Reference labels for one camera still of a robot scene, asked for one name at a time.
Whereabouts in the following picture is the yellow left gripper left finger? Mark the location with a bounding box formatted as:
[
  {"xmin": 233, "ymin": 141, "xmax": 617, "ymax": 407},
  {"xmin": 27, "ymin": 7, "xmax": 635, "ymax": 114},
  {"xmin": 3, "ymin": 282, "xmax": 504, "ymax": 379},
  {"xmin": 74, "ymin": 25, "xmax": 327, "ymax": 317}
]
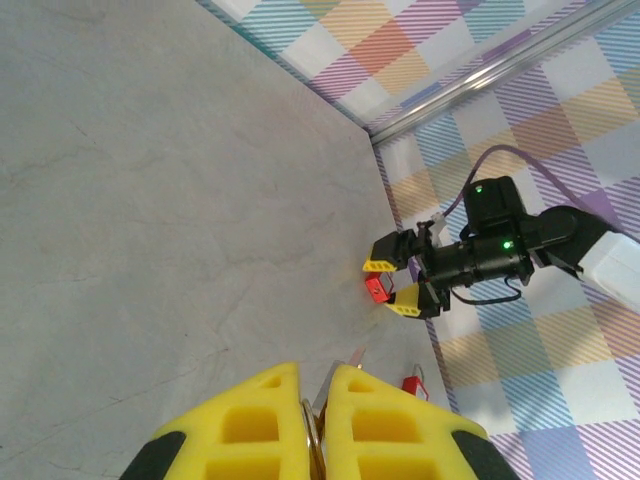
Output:
[{"xmin": 119, "ymin": 362, "xmax": 311, "ymax": 480}]

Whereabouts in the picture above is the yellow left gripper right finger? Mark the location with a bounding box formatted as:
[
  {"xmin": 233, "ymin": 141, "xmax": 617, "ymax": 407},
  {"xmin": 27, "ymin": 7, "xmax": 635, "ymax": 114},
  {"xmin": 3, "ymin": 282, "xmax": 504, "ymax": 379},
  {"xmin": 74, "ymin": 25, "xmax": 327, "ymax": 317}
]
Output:
[{"xmin": 322, "ymin": 363, "xmax": 521, "ymax": 480}]

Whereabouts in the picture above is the thin black right gripper wire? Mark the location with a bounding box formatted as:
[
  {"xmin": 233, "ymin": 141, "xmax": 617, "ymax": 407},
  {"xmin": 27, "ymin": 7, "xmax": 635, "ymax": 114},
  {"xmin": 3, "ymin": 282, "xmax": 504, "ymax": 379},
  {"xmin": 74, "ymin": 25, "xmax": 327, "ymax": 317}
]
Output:
[{"xmin": 447, "ymin": 277, "xmax": 524, "ymax": 307}]

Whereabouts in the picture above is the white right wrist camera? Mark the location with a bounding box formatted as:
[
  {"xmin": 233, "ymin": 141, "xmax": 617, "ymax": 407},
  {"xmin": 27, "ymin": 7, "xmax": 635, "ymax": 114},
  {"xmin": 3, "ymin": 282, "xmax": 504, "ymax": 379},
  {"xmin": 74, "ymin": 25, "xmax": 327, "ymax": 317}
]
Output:
[{"xmin": 415, "ymin": 212, "xmax": 449, "ymax": 251}]

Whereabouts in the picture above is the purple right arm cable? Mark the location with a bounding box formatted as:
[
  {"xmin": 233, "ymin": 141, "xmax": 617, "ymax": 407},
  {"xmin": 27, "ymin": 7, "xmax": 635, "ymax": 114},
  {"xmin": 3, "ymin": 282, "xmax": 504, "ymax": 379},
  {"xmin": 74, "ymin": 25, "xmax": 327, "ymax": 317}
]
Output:
[{"xmin": 439, "ymin": 144, "xmax": 626, "ymax": 236}]

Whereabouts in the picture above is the aluminium right corner post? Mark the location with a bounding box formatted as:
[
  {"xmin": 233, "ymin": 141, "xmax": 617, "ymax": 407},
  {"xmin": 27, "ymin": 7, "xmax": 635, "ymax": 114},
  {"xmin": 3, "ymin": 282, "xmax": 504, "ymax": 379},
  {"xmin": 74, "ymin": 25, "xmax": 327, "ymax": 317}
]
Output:
[{"xmin": 367, "ymin": 0, "xmax": 640, "ymax": 146}]

